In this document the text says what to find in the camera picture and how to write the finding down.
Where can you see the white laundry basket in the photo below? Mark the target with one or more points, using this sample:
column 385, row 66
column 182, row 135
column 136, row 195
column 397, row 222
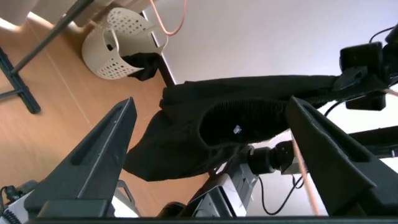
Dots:
column 102, row 53

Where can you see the pink clothes hanger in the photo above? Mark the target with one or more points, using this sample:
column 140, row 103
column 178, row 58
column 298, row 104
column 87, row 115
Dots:
column 306, row 180
column 174, row 31

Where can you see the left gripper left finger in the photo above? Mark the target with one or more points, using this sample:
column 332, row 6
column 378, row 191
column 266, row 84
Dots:
column 102, row 161

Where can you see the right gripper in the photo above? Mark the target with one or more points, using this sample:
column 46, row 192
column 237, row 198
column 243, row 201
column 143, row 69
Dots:
column 363, row 90

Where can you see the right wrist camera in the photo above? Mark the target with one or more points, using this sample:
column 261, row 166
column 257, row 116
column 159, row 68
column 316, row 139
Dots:
column 360, row 56

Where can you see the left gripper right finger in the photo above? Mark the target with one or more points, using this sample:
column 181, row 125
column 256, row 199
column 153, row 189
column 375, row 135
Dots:
column 335, row 174

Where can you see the black shorts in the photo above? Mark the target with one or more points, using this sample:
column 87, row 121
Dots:
column 186, row 130

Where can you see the heap of clothes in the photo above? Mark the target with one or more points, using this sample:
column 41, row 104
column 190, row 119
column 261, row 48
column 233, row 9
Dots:
column 143, row 65

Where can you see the black clothes rack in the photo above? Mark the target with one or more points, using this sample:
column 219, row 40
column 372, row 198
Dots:
column 18, row 87

